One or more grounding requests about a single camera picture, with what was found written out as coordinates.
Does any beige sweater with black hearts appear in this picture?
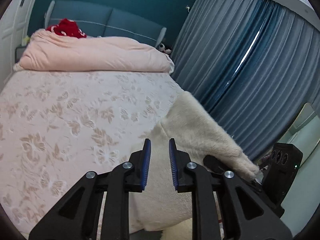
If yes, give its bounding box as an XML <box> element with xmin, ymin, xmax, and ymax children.
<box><xmin>129</xmin><ymin>92</ymin><xmax>259</xmax><ymax>233</ymax></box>

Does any white fluffy rug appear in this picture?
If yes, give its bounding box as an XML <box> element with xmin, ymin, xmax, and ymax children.
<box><xmin>160</xmin><ymin>218</ymin><xmax>193</xmax><ymax>240</ymax></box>

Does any pink floral bedspread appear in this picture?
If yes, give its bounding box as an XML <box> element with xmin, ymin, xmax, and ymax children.
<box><xmin>1</xmin><ymin>70</ymin><xmax>182</xmax><ymax>236</ymax></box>

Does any blue grey curtain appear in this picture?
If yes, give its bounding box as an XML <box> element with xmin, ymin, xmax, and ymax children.
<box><xmin>172</xmin><ymin>0</ymin><xmax>319</xmax><ymax>159</ymax></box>

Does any pink folded duvet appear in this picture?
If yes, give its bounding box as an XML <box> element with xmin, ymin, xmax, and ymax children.
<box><xmin>13</xmin><ymin>29</ymin><xmax>175</xmax><ymax>74</ymax></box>

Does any black white plush toy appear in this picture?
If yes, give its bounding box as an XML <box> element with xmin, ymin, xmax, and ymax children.
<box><xmin>157</xmin><ymin>43</ymin><xmax>172</xmax><ymax>55</ymax></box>

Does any red plush pillow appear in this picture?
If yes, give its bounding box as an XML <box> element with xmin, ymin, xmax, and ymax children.
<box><xmin>46</xmin><ymin>18</ymin><xmax>87</xmax><ymax>38</ymax></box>

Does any blue upholstered headboard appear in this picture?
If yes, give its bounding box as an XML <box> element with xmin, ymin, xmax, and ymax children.
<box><xmin>44</xmin><ymin>0</ymin><xmax>167</xmax><ymax>47</ymax></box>

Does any white wardrobe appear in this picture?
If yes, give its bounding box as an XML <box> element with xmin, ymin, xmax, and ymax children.
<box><xmin>0</xmin><ymin>0</ymin><xmax>35</xmax><ymax>88</ymax></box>

